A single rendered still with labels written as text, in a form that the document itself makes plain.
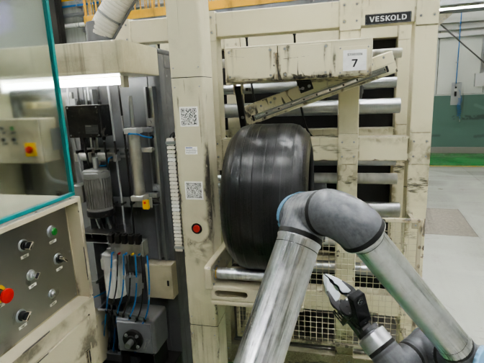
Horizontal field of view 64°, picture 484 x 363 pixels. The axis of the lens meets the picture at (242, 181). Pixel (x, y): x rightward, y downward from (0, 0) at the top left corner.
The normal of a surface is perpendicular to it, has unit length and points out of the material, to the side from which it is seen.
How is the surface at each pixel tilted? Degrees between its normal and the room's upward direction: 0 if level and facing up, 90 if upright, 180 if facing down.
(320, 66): 90
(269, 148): 41
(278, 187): 69
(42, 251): 90
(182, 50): 90
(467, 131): 90
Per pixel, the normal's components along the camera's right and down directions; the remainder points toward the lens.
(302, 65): -0.23, 0.22
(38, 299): 0.97, 0.01
